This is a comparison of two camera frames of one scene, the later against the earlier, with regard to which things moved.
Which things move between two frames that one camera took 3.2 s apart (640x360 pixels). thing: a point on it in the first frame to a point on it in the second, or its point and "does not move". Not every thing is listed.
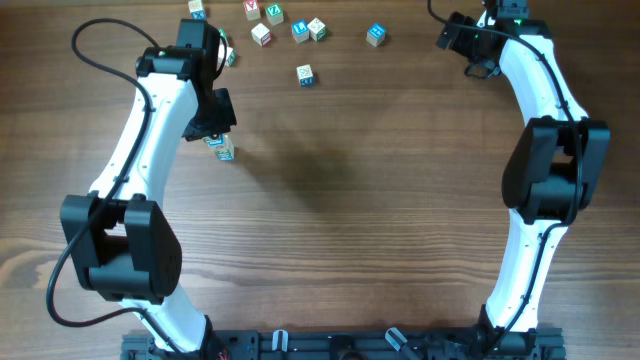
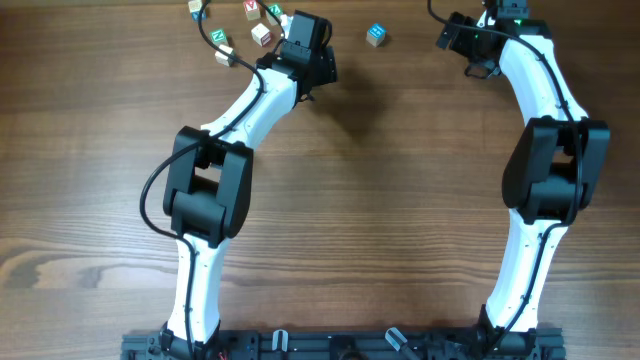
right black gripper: [456, 45] does not move
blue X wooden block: [196, 9] does not move
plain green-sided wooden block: [230, 56] does not move
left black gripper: [227, 121] to [330, 67]
